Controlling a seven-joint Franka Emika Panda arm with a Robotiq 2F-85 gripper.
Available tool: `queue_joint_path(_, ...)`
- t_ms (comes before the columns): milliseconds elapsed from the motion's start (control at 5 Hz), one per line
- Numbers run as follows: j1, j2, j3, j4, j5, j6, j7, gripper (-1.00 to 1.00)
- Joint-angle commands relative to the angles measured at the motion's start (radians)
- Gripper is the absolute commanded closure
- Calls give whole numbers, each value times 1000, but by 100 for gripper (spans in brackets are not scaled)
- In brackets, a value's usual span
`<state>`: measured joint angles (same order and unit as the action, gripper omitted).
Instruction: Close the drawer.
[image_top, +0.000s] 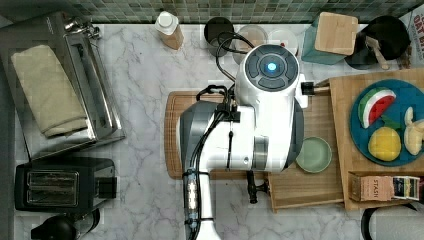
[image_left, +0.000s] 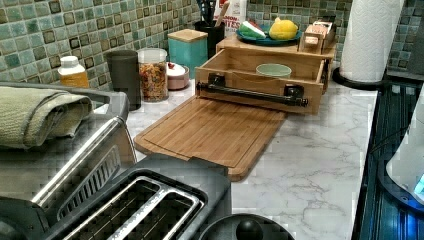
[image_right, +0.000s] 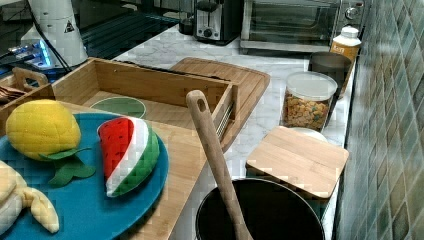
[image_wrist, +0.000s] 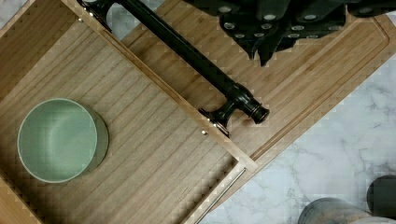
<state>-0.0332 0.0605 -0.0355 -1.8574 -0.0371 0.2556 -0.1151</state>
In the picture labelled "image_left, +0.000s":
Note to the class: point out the wooden drawer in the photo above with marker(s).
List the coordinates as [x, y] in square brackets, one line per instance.
[231, 75]

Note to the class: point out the green bowl in drawer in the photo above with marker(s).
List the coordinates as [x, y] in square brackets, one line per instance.
[274, 70]

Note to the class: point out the wooden drawer cabinet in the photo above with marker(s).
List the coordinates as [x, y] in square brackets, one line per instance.
[263, 46]

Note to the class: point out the bamboo cutting board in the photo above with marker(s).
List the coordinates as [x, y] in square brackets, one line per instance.
[228, 134]

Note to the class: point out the pink lidded sugar bowl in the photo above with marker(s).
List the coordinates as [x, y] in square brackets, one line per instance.
[178, 76]

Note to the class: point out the teal canister with wooden lid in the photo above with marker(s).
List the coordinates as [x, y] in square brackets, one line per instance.
[188, 47]

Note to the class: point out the clear cereal jar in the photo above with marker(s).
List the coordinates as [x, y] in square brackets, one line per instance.
[153, 74]

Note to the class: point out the black utensil holder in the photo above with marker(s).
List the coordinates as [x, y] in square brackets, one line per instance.
[215, 34]

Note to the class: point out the teal plate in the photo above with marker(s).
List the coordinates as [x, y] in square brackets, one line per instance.
[268, 41]

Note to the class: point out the black slot toaster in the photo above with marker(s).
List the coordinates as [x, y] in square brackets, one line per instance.
[159, 198]

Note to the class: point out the plush watermelon slice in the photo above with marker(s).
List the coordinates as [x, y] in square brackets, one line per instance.
[249, 30]

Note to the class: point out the dark grey cup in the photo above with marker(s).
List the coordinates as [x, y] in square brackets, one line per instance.
[124, 73]

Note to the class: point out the white food box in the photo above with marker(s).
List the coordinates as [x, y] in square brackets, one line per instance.
[235, 14]

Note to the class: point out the black pot lid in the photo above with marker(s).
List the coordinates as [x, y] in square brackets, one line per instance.
[245, 226]

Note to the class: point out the yellow plush lemon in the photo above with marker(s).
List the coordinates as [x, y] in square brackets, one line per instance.
[283, 29]

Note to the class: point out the wooden spoon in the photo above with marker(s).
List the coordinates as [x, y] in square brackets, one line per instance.
[222, 13]

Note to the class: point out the wooden caddy with packets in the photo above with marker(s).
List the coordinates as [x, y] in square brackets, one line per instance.
[318, 37]

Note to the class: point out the white-capped orange bottle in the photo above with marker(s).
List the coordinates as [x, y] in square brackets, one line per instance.
[72, 73]

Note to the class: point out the black paper towel base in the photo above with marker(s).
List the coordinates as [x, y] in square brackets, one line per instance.
[365, 86]

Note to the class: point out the green folded towel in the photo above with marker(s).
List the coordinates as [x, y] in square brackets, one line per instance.
[30, 116]

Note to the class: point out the silver toaster oven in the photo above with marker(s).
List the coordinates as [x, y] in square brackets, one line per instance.
[43, 185]

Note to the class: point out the paper towel roll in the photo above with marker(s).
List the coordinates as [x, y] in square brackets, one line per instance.
[370, 33]

